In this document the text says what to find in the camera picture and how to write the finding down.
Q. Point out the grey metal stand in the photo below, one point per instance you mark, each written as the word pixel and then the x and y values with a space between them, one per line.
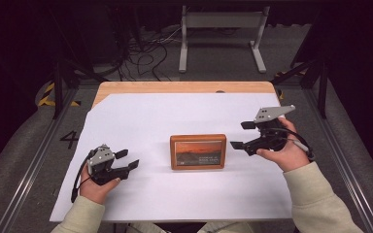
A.
pixel 223 20

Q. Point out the white table sheet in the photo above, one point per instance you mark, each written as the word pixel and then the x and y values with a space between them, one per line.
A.
pixel 162 194

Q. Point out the metal floor rail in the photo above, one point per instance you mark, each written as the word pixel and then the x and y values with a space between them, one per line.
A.
pixel 343 161
pixel 29 168

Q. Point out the wooden picture frame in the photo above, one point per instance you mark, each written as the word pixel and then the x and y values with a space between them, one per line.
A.
pixel 198 152

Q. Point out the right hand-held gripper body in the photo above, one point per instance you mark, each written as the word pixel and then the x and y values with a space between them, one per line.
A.
pixel 270 114

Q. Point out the black metal stand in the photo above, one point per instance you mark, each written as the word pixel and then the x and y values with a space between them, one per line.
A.
pixel 57 90
pixel 322 93

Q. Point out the wooden table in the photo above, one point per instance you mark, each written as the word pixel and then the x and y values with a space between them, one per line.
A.
pixel 181 86

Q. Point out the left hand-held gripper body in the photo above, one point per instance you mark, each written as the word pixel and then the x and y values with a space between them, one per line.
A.
pixel 101 157

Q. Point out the person's right hand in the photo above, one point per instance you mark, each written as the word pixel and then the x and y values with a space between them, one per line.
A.
pixel 291 155

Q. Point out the person's left hand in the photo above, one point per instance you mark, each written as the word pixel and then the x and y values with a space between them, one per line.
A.
pixel 95 191

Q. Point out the yellow black floor tape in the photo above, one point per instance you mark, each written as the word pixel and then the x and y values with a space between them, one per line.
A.
pixel 47 97

